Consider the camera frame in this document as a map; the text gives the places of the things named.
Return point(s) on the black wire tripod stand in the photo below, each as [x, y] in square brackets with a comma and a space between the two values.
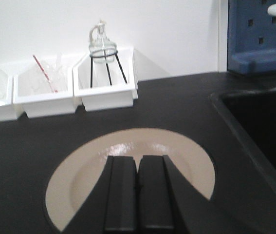
[108, 70]

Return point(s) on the white storage bin middle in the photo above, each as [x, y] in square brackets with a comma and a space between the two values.
[33, 93]

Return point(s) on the glass alcohol lamp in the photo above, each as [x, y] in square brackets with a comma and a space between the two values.
[99, 40]

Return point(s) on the blue pegboard drying rack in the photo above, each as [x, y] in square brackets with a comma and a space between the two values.
[251, 38]

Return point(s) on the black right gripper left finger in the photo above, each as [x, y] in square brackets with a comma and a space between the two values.
[110, 208]

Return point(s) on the beige round plate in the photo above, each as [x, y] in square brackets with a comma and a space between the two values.
[75, 177]

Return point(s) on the black lab sink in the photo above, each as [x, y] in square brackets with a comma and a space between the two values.
[251, 117]

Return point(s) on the white storage bin right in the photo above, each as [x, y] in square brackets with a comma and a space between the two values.
[103, 96]

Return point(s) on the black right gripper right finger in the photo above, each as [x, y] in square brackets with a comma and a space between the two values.
[169, 204]

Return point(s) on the red white glass rod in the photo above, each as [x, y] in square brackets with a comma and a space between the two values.
[45, 74]

